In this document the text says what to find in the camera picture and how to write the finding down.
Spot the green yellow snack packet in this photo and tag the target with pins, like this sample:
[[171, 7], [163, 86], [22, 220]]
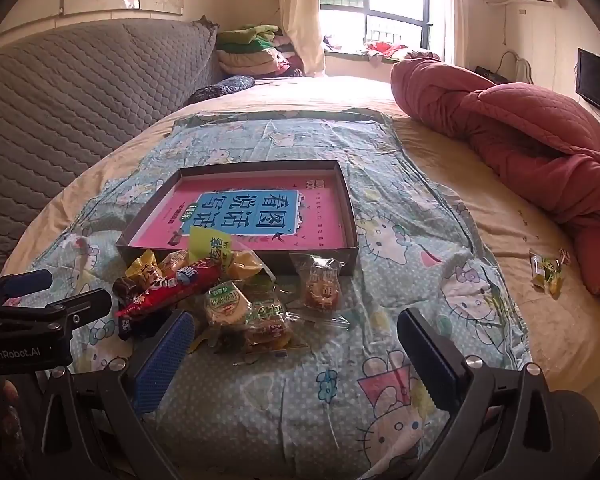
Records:
[[545, 275]]

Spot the round brown pastry clear wrapper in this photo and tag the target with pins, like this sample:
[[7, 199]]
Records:
[[320, 290]]

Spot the window with dark frame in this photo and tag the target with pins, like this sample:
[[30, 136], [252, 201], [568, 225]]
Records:
[[380, 0]]

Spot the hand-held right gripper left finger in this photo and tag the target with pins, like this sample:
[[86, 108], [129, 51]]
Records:
[[162, 360]]

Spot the cartoon cat printed blanket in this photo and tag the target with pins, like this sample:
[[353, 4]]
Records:
[[405, 210]]

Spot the small pink wrapped candy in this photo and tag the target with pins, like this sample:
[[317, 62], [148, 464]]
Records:
[[564, 255]]

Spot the stack of folded clothes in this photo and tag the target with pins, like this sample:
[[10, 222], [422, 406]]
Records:
[[252, 50]]

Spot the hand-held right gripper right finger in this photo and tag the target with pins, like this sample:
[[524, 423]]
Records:
[[425, 355]]

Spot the long red snack packet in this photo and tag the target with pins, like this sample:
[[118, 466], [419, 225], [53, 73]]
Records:
[[170, 292]]

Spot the grey quilted headboard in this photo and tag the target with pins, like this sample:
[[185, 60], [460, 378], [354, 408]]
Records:
[[80, 100]]

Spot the cream curtain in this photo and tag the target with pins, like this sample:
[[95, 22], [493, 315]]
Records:
[[300, 15]]

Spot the dark patterned pillow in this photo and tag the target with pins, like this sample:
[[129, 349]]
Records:
[[225, 89]]

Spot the black flat television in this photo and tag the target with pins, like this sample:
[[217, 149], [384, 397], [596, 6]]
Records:
[[597, 85]]

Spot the clothes on window sill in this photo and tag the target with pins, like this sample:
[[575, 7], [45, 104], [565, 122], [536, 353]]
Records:
[[385, 49]]

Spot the yellow cartoon snack packet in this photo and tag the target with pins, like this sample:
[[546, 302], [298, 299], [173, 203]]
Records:
[[141, 266]]

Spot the light green clear snack packet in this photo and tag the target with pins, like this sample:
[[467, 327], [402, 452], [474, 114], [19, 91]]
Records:
[[205, 245]]

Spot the pink quilted comforter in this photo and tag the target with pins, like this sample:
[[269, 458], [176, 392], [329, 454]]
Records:
[[505, 120]]

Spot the round pastry with green label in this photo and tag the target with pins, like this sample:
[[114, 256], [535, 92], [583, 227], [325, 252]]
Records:
[[227, 305]]

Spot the clear cake green label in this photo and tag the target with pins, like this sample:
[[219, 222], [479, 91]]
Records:
[[265, 320]]

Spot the dark brown cake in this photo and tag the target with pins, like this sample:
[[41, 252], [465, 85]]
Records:
[[125, 291]]

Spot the person's left hand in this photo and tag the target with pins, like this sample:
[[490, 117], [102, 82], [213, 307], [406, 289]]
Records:
[[6, 391]]

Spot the shallow box with pink print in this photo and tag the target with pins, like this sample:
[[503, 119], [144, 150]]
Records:
[[180, 210]]

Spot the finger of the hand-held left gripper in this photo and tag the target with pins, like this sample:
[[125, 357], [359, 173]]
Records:
[[27, 282], [75, 312]]

